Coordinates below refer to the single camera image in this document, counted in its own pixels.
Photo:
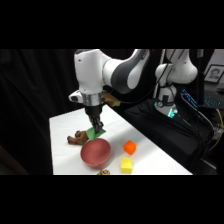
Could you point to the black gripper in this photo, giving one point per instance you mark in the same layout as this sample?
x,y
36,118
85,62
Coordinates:
x,y
94,112

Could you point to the green triangle block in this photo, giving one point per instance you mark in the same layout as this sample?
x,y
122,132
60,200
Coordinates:
x,y
93,134

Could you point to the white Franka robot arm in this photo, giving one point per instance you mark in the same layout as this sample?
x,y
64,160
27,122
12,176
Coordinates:
x,y
90,71

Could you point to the pink bowl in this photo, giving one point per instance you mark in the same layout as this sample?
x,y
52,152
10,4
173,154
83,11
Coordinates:
x,y
95,154

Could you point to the brown plush toy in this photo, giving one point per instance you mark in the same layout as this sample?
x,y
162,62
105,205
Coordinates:
x,y
76,138

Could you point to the orange cube block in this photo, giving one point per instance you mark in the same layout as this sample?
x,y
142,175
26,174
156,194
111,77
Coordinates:
x,y
130,147

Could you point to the small tan knobbly object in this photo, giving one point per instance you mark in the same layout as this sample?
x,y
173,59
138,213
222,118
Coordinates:
x,y
103,172

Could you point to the yellow cube block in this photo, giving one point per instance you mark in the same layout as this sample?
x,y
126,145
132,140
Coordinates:
x,y
126,165

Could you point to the black curtain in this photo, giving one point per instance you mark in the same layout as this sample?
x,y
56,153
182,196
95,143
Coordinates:
x,y
33,100

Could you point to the black robot stand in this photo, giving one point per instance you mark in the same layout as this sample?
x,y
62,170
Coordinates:
x,y
166,133

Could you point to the blue lit device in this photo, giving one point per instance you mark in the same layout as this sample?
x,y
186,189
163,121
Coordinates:
x,y
189,98

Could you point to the backlit keyboard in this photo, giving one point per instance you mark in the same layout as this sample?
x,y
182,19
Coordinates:
x,y
213,100

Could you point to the framed portrait picture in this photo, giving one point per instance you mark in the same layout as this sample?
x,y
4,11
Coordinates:
x,y
214,73

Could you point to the tan wrist camera box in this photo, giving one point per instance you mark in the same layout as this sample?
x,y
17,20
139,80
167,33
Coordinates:
x,y
110,99

